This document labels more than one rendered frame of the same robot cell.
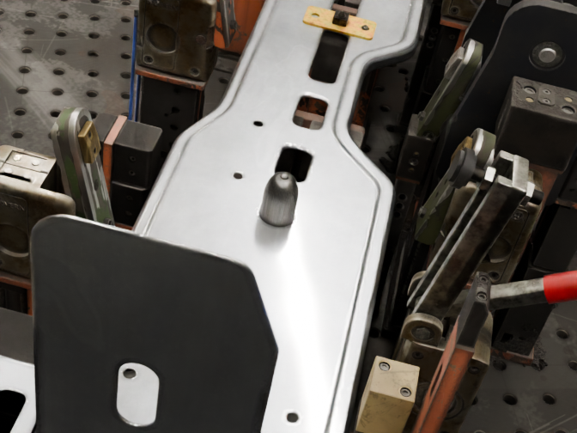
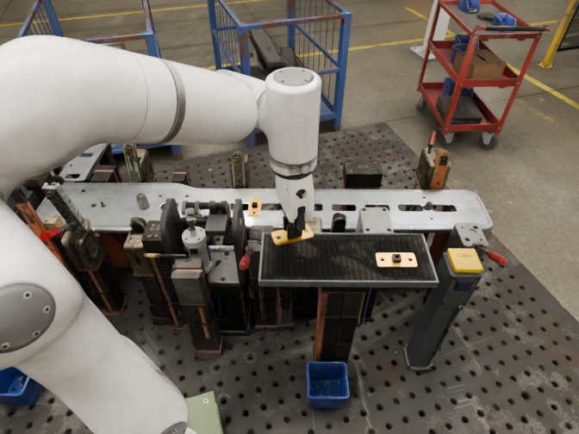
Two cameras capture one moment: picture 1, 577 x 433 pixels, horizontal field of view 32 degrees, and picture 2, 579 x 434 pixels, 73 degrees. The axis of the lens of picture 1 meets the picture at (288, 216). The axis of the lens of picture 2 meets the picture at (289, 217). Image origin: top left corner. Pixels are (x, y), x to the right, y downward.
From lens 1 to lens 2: 1.42 m
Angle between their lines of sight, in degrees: 60
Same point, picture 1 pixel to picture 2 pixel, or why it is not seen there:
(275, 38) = (237, 193)
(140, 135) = (178, 177)
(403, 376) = (51, 220)
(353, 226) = not seen: hidden behind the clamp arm
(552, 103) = (150, 230)
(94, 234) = not seen: outside the picture
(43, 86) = not seen: hidden behind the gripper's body
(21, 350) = (97, 177)
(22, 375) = (84, 176)
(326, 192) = (156, 214)
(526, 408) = (173, 353)
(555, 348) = (207, 364)
